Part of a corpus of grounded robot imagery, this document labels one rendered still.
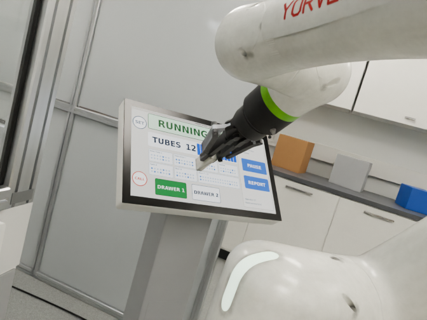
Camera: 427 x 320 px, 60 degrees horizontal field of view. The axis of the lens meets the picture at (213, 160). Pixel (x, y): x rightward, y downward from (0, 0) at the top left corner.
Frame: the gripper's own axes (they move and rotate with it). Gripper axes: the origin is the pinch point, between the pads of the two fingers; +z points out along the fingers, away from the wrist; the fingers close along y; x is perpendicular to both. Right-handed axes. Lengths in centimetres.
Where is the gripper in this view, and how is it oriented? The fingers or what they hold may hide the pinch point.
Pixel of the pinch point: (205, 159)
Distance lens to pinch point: 85.8
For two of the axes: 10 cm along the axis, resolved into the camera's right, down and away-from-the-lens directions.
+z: -5.3, 4.1, 7.4
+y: -8.4, -1.7, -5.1
